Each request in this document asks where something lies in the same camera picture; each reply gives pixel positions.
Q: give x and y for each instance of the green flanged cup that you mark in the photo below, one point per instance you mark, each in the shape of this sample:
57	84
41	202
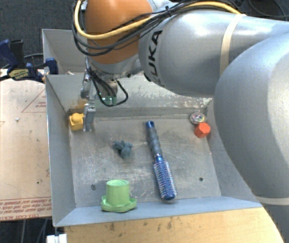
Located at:
117	196

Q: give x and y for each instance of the dark grey-blue toy animal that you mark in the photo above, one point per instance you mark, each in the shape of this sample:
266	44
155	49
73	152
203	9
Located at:
124	148

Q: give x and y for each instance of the yellow toy figure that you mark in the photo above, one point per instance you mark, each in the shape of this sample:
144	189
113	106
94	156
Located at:
76	122

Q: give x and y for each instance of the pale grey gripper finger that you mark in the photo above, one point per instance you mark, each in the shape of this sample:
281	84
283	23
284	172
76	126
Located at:
85	120
91	118

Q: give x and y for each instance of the orange hexagonal block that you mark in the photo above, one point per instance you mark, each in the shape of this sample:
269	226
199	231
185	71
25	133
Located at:
202	130

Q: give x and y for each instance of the blue round hairbrush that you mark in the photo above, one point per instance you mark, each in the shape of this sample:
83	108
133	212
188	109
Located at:
159	161

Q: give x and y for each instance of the round shiny metal disc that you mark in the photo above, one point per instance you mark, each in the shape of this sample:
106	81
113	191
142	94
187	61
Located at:
198	118

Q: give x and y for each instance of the brown cardboard board red print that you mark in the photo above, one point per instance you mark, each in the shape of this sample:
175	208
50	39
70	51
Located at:
22	148

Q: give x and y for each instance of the grey metal bin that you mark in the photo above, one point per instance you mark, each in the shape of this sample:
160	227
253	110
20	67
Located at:
96	161

